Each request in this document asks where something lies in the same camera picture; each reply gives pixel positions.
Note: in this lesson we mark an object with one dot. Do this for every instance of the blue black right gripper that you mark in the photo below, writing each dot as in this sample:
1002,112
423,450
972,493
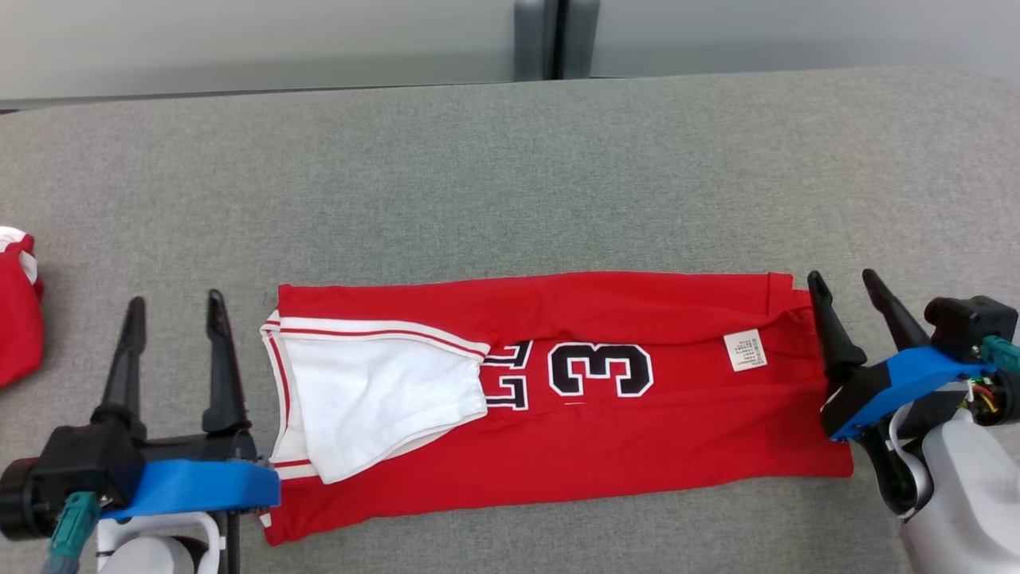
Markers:
900,379

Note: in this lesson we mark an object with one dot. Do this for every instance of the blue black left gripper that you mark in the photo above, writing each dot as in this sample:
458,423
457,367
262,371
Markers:
199,486

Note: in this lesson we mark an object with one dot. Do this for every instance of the red white-trimmed shorts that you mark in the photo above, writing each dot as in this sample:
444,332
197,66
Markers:
16,319

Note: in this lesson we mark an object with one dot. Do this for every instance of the red white basketball jersey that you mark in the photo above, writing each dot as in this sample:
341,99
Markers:
637,446

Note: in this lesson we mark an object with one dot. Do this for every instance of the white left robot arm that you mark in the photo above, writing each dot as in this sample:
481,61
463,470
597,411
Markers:
143,558

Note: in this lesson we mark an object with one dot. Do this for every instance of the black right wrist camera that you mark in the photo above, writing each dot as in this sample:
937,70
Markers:
968,323

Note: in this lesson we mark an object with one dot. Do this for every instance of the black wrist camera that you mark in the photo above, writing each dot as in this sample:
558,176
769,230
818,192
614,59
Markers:
80,466
968,323

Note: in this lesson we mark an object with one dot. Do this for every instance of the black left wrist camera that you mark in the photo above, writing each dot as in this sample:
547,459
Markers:
80,466

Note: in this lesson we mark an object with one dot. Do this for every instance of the teal right camera connector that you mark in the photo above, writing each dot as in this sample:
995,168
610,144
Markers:
1002,352

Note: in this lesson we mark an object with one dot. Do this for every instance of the teal camera connector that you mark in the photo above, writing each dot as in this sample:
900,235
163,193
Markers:
1002,352
72,526

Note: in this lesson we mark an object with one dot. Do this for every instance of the teal left camera connector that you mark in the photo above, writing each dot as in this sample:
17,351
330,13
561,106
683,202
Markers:
72,526

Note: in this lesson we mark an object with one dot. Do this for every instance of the grey partition base rail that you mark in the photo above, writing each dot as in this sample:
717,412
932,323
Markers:
32,104

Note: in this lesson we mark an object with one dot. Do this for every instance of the grey metal partition post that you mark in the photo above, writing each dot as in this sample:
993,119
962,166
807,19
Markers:
530,40

